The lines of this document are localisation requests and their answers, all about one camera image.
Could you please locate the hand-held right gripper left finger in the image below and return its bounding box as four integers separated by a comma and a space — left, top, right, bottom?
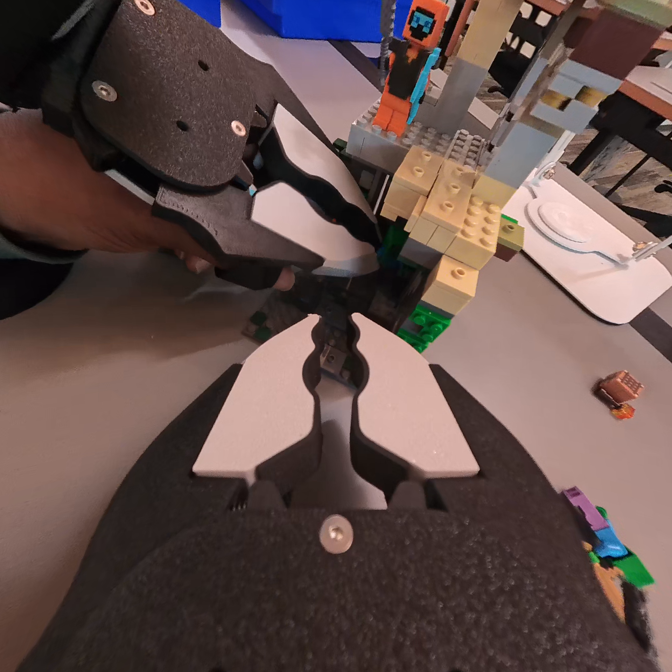
192, 314, 322, 489

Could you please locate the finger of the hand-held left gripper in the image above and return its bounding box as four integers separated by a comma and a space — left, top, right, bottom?
248, 180, 380, 278
260, 102, 381, 247

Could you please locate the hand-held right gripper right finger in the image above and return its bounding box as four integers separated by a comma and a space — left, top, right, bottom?
350, 313, 481, 489

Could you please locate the toy brick building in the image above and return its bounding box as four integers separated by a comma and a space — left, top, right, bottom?
241, 0, 672, 386

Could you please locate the grey desk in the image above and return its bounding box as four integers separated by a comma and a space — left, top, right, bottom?
0, 0, 672, 672

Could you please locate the wooden top office desk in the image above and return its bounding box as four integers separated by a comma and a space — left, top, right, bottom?
619, 50, 672, 174

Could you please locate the person's left hand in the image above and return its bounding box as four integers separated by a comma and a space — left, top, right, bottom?
0, 122, 296, 293

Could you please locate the orange toy minifigure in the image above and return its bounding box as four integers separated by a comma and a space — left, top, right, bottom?
373, 0, 449, 138

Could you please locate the blue plastic box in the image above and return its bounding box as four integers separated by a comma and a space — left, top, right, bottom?
197, 0, 396, 42

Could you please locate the small brown brick crate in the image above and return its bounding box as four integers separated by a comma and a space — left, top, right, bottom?
595, 370, 645, 422

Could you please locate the white lamp base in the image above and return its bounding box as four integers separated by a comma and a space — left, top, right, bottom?
501, 157, 672, 326

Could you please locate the blue green zombie minifigure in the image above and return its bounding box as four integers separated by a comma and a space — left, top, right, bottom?
561, 485, 656, 589

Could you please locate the tan toy sword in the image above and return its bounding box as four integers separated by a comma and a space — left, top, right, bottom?
590, 564, 633, 625

